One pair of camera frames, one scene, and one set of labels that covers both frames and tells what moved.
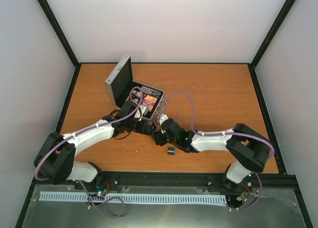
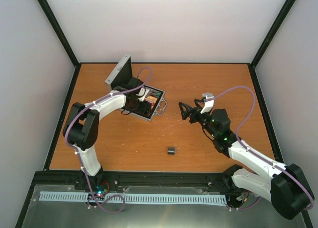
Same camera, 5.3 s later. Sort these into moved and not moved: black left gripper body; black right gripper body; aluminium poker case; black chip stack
Moved: black right gripper body; black left gripper body
Not moved: aluminium poker case; black chip stack
